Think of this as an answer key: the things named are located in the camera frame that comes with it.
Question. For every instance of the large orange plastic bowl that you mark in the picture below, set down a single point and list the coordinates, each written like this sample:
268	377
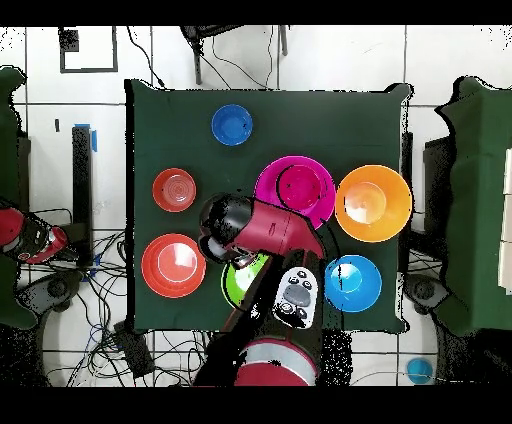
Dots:
372	204

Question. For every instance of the large pink plastic bowl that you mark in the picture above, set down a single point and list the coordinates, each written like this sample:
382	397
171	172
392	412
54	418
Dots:
266	184

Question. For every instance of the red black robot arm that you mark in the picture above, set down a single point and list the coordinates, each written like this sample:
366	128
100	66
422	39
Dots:
12	228

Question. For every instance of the small red-orange plastic bowl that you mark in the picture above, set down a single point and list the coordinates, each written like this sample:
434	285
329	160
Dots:
174	190

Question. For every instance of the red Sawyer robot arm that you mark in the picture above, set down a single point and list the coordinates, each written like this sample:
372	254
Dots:
276	228

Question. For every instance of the black round floor stand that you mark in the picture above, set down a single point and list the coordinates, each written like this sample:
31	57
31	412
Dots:
52	288

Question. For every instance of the black camera tripod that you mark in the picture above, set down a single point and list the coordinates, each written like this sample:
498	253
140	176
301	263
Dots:
198	68

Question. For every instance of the blue tape strip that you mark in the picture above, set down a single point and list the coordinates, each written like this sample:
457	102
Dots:
94	140

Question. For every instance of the light blue plastic bowl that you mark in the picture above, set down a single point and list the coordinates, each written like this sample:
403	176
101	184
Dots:
354	284

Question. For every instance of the white box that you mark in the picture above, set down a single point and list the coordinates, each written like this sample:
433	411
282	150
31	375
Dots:
506	220

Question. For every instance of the light blue round floor object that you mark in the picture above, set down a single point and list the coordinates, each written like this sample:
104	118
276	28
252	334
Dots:
420	370

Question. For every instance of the small dark blue bowl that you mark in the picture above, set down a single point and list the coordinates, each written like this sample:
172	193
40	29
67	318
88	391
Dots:
232	125

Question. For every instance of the black power brick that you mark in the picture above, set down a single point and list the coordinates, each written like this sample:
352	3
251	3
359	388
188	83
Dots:
134	352

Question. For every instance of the dark grey floor equipment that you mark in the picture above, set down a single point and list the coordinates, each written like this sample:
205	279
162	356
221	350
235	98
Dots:
424	292

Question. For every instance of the dark green tablecloth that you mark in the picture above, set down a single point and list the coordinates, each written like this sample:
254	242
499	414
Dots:
320	120
10	160
480	200

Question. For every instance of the long black bar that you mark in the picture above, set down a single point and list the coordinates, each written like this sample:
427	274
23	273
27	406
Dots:
82	200

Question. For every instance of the wide red-orange plastic bowl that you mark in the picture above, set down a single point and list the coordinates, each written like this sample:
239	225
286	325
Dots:
173	265

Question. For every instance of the black square floor frame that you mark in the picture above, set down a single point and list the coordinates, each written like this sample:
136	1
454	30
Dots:
68	40

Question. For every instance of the lime green plastic bowl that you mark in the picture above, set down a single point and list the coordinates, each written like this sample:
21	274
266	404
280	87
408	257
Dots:
240	280

